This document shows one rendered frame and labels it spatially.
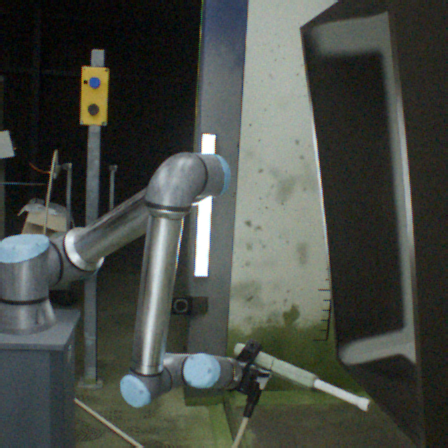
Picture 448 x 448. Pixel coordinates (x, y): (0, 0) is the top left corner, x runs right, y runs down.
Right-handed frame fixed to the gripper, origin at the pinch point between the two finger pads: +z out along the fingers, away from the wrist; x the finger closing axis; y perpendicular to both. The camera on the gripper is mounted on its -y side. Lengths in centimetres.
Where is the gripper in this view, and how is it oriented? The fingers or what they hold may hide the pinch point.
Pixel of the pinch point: (264, 370)
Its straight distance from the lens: 168.9
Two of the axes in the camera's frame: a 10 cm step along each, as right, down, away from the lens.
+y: -3.3, 9.3, -1.2
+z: 5.5, 3.0, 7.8
